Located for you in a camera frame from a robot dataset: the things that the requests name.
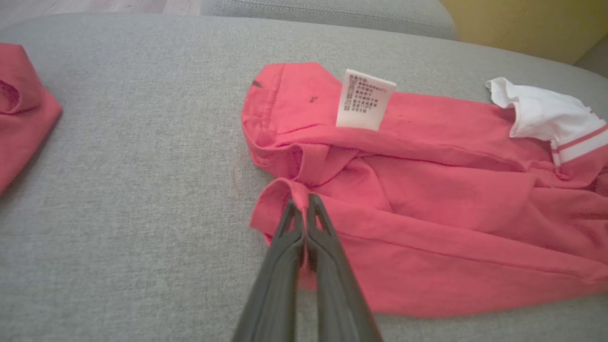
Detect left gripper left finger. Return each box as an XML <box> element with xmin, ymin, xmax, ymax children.
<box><xmin>231</xmin><ymin>198</ymin><xmax>305</xmax><ymax>342</ymax></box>

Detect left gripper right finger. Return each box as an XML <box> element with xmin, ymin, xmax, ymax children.
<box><xmin>306</xmin><ymin>193</ymin><xmax>383</xmax><ymax>342</ymax></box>

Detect red Bulls basketball jersey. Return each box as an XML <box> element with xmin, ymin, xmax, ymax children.
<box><xmin>241</xmin><ymin>62</ymin><xmax>608</xmax><ymax>318</ymax></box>

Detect red basketball shorts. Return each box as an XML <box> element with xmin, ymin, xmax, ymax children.
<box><xmin>0</xmin><ymin>43</ymin><xmax>63</xmax><ymax>193</ymax></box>

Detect large grey sofa seat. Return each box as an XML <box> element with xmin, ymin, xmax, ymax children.
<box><xmin>0</xmin><ymin>13</ymin><xmax>608</xmax><ymax>342</ymax></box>

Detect small grey sofa cushion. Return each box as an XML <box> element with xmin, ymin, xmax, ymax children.
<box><xmin>199</xmin><ymin>0</ymin><xmax>458</xmax><ymax>41</ymax></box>

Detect yellow sofa cushion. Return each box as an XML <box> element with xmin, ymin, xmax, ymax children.
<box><xmin>439</xmin><ymin>0</ymin><xmax>608</xmax><ymax>65</ymax></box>

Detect grey sofa backrest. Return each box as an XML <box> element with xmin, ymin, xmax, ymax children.
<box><xmin>574</xmin><ymin>34</ymin><xmax>608</xmax><ymax>79</ymax></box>

